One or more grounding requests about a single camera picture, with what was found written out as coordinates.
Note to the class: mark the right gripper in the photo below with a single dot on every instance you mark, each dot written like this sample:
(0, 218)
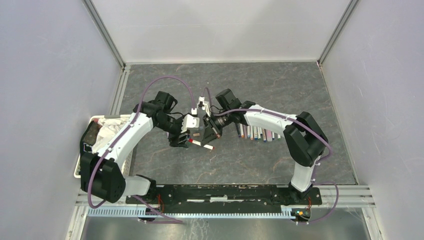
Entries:
(211, 134)

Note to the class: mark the crumpled white cloth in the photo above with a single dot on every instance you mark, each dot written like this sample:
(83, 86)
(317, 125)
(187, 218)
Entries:
(109, 127)

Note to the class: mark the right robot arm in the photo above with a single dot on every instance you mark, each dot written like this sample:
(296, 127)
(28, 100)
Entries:
(304, 138)

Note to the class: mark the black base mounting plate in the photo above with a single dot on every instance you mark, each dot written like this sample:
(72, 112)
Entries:
(230, 198)

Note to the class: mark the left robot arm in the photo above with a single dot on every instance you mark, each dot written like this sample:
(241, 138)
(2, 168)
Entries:
(101, 171)

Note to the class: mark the black box in basket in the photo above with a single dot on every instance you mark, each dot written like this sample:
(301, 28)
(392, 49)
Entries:
(89, 137)

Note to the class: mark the pink white marker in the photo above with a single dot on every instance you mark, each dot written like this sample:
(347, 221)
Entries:
(246, 132)

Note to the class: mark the white long nib marker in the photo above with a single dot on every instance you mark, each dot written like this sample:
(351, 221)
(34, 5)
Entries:
(242, 131)

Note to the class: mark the dark navy thin pen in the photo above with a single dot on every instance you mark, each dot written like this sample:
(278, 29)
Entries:
(238, 130)

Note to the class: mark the orange marker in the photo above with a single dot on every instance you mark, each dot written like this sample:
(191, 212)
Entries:
(252, 134)

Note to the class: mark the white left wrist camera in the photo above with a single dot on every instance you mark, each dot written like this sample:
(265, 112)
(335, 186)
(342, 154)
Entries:
(190, 123)

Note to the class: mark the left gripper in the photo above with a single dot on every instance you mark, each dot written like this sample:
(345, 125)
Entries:
(174, 139)

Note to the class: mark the white plastic basket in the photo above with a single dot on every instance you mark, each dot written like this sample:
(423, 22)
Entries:
(96, 117)

